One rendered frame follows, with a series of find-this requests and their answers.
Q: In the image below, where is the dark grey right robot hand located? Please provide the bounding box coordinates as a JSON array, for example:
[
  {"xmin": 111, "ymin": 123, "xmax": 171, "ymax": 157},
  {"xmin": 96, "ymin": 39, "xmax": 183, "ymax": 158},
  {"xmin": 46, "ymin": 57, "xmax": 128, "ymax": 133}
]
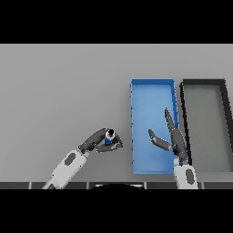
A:
[{"xmin": 147, "ymin": 107, "xmax": 189, "ymax": 167}]

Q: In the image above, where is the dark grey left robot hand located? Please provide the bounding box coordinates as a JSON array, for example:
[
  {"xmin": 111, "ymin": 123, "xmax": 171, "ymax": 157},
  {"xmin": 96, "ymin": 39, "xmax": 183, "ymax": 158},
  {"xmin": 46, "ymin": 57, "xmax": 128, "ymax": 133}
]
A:
[{"xmin": 78, "ymin": 127, "xmax": 124, "ymax": 154}]

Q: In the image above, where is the blue pipe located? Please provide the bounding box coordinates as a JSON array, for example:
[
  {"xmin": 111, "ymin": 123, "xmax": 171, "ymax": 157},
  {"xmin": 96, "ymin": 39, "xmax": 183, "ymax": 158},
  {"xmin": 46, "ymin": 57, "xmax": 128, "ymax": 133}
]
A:
[{"xmin": 104, "ymin": 128, "xmax": 117, "ymax": 146}]

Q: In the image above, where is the blue bin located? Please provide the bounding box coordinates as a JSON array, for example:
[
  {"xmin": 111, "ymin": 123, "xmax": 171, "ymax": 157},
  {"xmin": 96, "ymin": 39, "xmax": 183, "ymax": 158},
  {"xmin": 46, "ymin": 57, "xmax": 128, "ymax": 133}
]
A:
[{"xmin": 129, "ymin": 77, "xmax": 180, "ymax": 176}]

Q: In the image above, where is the dark grey bin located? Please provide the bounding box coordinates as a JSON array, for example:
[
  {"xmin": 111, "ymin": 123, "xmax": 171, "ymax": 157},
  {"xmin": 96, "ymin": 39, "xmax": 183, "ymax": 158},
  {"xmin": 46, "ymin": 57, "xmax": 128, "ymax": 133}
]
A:
[{"xmin": 178, "ymin": 78, "xmax": 233, "ymax": 175}]

